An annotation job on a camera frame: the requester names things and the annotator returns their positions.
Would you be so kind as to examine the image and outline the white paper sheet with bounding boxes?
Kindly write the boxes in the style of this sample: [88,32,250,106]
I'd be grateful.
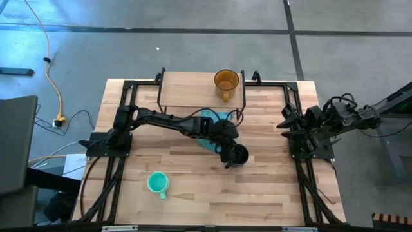
[62,153,88,180]

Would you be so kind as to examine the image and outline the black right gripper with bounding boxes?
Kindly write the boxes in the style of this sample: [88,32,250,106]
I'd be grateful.
[276,102,326,155]

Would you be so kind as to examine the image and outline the black cable loop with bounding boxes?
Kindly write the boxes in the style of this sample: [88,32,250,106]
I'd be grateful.
[80,156,101,217]

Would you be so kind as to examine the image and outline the dark grey box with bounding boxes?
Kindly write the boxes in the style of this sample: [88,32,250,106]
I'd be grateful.
[0,186,39,228]

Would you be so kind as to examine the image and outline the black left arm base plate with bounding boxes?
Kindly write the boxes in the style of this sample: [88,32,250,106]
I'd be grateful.
[78,131,133,158]

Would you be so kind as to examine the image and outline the orange black striped block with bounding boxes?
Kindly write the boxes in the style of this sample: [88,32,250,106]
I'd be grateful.
[371,212,412,230]

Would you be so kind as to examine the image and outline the white cable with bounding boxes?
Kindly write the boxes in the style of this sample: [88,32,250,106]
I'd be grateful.
[30,140,80,169]

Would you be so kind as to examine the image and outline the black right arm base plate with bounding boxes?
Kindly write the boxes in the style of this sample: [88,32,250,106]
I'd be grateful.
[289,133,342,160]

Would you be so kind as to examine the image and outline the black mug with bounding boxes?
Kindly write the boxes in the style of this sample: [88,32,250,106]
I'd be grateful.
[225,144,250,169]

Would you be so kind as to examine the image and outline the black beam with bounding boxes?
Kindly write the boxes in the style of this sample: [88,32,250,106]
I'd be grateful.
[25,167,81,194]

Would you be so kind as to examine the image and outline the yellow plug with adapter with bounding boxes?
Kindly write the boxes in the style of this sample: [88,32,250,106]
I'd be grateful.
[53,114,67,128]

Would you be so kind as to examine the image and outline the silver metal bracket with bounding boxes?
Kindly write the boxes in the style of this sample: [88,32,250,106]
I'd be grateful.
[102,225,139,232]
[281,226,318,232]

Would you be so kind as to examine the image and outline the thick yellow cable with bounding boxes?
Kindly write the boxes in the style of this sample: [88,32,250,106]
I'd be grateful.
[24,0,67,121]

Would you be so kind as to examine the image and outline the wooden shelf black legs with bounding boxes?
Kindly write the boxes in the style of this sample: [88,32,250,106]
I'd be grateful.
[156,67,247,121]

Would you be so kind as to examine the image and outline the amber glass mug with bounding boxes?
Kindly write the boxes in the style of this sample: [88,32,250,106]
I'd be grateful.
[214,69,240,103]

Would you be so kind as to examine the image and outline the teal mug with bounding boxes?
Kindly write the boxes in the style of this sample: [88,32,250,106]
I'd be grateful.
[147,171,171,200]

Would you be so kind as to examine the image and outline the dark grey monitor panel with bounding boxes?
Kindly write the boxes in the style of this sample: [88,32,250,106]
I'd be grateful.
[0,95,39,196]

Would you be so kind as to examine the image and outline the thin black floor cable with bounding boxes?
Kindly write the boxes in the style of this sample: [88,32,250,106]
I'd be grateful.
[33,104,96,136]

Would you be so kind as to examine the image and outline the blue cloth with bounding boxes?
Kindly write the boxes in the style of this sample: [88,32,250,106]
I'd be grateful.
[196,108,239,154]

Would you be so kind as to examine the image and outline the black flat floor bar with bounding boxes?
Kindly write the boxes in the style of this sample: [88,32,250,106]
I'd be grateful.
[0,66,35,77]

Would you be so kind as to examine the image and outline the thin yellow cable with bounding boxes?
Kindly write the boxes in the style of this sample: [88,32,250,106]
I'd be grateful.
[28,155,67,164]

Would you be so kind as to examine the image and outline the black hex key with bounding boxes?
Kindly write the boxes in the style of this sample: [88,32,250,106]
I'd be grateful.
[317,188,337,206]

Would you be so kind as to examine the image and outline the black metal table frame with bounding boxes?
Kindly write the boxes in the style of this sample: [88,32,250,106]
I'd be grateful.
[69,70,347,226]

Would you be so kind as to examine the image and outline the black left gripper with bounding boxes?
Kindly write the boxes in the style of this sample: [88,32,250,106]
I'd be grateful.
[209,121,241,164]

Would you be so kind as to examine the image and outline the grey metal cart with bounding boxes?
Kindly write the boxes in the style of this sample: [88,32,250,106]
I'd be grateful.
[355,82,412,189]

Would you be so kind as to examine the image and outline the black bag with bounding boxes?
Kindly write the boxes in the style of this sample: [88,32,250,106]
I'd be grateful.
[43,192,78,223]

